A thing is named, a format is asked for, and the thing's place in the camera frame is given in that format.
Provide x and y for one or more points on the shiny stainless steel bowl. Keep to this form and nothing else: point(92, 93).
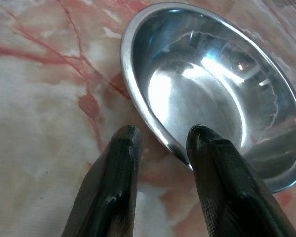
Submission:
point(212, 81)

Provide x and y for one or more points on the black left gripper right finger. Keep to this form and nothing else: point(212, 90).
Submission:
point(227, 187)

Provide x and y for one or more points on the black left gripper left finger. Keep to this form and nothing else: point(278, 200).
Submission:
point(108, 182)

